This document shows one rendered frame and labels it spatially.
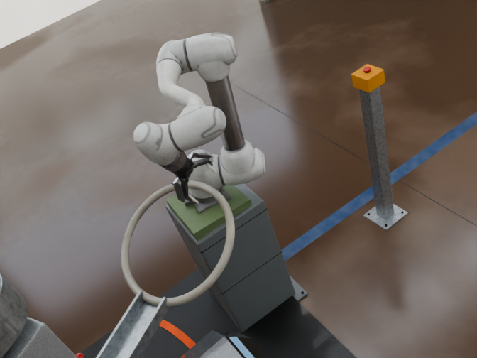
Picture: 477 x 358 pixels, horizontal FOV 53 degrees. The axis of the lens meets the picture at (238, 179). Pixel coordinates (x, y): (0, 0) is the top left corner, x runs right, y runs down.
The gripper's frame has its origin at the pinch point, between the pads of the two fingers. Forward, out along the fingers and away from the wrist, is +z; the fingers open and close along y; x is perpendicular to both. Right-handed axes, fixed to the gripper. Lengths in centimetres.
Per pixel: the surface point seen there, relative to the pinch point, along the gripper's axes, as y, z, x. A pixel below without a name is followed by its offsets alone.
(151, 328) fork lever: 53, -3, 14
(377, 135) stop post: -84, 97, 13
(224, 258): 20.3, 0.8, 23.6
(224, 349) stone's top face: 49, 28, 27
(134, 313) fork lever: 53, 0, 3
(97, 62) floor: -135, 247, -458
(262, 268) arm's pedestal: 12, 95, -9
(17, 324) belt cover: 59, -60, 20
